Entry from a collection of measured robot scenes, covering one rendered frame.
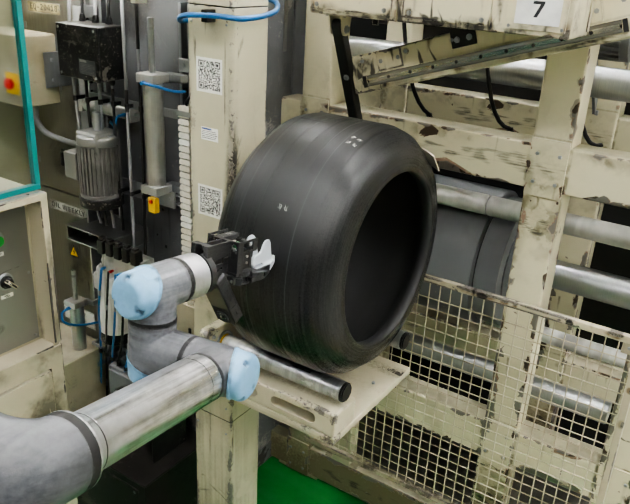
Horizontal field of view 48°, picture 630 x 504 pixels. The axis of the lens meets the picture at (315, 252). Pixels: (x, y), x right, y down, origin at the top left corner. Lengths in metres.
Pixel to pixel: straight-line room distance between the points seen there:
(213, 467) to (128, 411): 1.19
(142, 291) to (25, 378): 0.73
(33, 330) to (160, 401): 0.88
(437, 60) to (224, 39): 0.50
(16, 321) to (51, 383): 0.17
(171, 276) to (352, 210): 0.40
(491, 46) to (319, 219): 0.62
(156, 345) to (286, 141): 0.54
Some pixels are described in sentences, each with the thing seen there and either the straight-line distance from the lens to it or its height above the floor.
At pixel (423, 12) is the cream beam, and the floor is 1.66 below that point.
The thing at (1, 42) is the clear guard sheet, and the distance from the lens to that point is 1.56.
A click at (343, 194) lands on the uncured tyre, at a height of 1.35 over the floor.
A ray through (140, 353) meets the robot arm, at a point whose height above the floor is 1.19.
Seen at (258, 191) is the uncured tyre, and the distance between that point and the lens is 1.40.
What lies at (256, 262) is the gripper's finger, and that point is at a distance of 1.28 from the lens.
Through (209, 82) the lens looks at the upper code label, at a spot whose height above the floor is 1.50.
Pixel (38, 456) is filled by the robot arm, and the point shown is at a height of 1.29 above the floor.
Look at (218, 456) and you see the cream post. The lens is 2.03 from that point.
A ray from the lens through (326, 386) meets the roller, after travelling 1.56.
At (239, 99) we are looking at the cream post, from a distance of 1.60.
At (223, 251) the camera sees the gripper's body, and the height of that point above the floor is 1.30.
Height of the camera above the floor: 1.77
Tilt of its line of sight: 23 degrees down
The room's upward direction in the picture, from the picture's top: 3 degrees clockwise
